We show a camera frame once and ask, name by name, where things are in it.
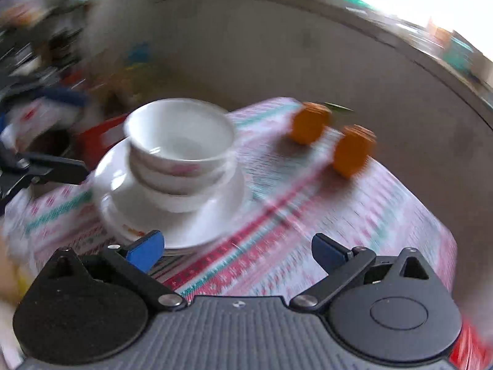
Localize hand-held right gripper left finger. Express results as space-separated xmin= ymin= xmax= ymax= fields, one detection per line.
xmin=36 ymin=230 xmax=187 ymax=313

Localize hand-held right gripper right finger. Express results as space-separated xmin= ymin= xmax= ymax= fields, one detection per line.
xmin=289 ymin=234 xmax=443 ymax=315

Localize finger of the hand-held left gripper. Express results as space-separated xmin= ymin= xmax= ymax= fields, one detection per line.
xmin=15 ymin=151 xmax=90 ymax=186
xmin=0 ymin=79 xmax=90 ymax=108

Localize stained white floral plate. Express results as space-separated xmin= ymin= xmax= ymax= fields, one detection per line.
xmin=92 ymin=137 xmax=246 ymax=249

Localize black trash bin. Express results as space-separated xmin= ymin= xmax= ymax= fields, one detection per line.
xmin=23 ymin=129 xmax=75 ymax=155

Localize patterned tablecloth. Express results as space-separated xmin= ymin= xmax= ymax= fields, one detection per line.
xmin=4 ymin=98 xmax=457 ymax=302

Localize red cardboard box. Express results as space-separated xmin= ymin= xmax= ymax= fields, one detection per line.
xmin=77 ymin=117 xmax=130 ymax=159

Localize bumpy orange without leaf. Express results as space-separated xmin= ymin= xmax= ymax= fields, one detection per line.
xmin=333 ymin=124 xmax=377 ymax=178

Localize orange with green leaf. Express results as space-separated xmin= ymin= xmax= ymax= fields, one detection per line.
xmin=290 ymin=101 xmax=353 ymax=146

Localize white kitchen cabinets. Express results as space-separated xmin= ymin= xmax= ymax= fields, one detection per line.
xmin=88 ymin=0 xmax=493 ymax=216

